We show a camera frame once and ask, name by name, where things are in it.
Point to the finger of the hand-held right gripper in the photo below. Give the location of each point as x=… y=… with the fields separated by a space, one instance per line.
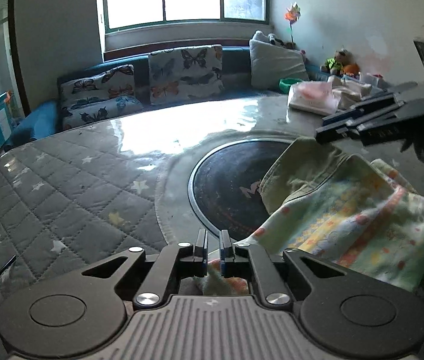
x=362 y=108
x=377 y=127

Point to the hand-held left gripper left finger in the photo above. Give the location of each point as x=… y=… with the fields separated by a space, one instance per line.
x=202 y=264

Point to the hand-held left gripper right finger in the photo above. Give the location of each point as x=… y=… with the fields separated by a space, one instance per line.
x=224 y=264

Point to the green patterned garment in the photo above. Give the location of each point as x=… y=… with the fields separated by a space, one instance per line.
x=347 y=213

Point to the cream cloth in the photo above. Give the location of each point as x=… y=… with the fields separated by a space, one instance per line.
x=350 y=90

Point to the clear plastic storage box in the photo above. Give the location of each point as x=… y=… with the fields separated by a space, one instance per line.
x=373 y=82

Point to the orange plush toy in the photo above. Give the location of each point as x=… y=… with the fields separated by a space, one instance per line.
x=351 y=69

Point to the plush bear toy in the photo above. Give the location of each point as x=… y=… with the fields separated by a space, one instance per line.
x=337 y=62

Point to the pink tissue pack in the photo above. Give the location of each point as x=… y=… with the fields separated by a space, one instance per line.
x=309 y=97

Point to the green bowl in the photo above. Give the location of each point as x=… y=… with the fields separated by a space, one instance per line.
x=290 y=84

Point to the round black induction cooktop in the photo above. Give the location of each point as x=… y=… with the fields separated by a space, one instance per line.
x=219 y=187

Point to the grey pillow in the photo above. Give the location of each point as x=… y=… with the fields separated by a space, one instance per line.
x=275 y=63

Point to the black and white plush toy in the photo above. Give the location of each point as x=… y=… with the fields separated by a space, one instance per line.
x=281 y=41

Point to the colourful pinwheel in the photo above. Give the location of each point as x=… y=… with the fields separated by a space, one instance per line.
x=293 y=15

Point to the large butterfly print cushion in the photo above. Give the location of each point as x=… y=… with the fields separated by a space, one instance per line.
x=185 y=75

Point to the blue sofa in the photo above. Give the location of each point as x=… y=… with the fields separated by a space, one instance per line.
x=39 y=123

